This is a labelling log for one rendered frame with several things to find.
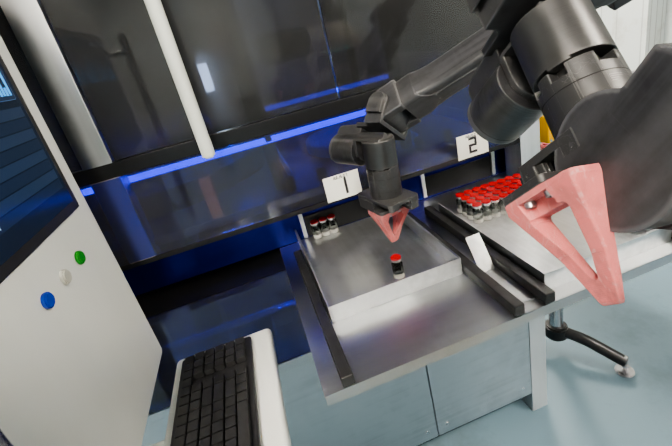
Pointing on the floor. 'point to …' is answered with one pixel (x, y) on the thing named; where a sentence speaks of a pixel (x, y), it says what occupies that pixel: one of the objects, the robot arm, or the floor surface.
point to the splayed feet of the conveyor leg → (591, 347)
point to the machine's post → (529, 143)
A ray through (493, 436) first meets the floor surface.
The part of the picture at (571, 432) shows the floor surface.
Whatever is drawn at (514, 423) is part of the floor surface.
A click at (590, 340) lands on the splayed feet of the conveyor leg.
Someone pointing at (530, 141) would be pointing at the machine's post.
